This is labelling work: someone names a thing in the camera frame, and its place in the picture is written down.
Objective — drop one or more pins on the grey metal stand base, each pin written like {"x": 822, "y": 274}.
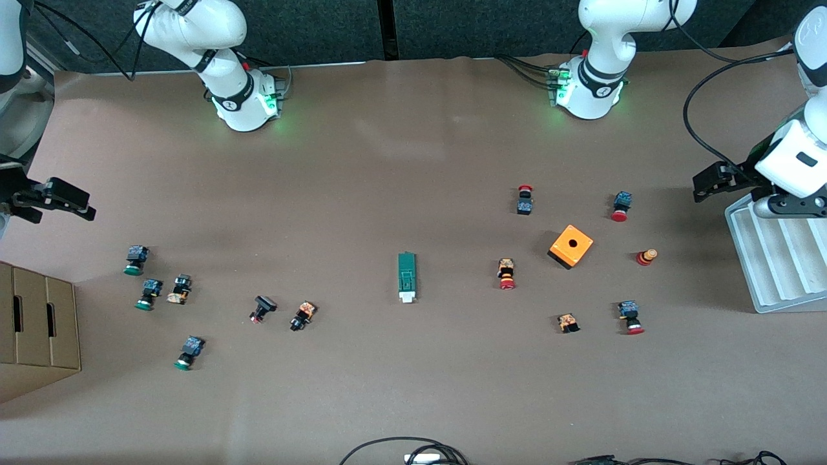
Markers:
{"x": 32, "y": 123}

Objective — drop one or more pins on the red button orange block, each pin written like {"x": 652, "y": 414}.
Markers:
{"x": 506, "y": 274}

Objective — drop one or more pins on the white ribbed plastic tray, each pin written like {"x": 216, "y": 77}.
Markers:
{"x": 782, "y": 265}

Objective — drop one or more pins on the red yellow emergency button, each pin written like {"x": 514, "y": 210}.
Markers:
{"x": 646, "y": 257}

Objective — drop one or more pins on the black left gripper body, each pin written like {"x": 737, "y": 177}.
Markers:
{"x": 742, "y": 172}

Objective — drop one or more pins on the orange button enclosure box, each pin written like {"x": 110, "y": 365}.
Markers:
{"x": 571, "y": 246}

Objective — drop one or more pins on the grey aluminium frame bar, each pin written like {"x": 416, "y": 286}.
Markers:
{"x": 45, "y": 58}

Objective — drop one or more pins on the red button black block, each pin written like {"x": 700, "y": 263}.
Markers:
{"x": 525, "y": 201}

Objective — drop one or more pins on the black knob switch orange block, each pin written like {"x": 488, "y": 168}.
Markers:
{"x": 302, "y": 316}

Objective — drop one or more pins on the green mushroom push button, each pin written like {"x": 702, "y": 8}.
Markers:
{"x": 189, "y": 351}
{"x": 136, "y": 257}
{"x": 150, "y": 292}

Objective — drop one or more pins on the black square button red stem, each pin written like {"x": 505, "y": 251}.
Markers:
{"x": 263, "y": 307}

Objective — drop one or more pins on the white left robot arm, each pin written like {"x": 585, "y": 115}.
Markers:
{"x": 601, "y": 84}

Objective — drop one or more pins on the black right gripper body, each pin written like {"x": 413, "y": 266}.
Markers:
{"x": 13, "y": 187}

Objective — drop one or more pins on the brown cardboard box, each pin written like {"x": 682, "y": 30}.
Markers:
{"x": 39, "y": 329}

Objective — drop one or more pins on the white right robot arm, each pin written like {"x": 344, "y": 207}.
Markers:
{"x": 194, "y": 32}

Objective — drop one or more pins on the red mushroom button blue block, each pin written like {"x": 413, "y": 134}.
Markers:
{"x": 630, "y": 318}
{"x": 621, "y": 206}

